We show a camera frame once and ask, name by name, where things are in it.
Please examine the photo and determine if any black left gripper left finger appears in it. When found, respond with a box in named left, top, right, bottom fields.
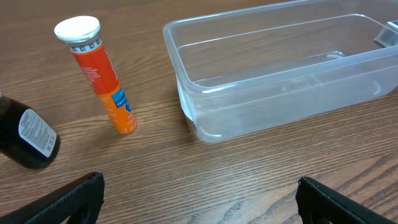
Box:
left=1, top=172, right=105, bottom=224

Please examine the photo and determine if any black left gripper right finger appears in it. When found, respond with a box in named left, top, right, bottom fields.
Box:
left=295, top=177, right=396, bottom=224

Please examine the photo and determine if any clear plastic container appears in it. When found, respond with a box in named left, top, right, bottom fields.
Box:
left=163, top=0, right=397, bottom=142

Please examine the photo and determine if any white blue plaster box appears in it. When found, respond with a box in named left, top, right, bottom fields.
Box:
left=374, top=21, right=398, bottom=47

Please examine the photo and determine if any dark brown medicine bottle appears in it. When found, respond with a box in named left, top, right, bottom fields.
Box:
left=1, top=95, right=60, bottom=169

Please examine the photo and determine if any orange tablet tube white cap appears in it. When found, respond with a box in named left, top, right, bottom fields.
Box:
left=54, top=16, right=137, bottom=134

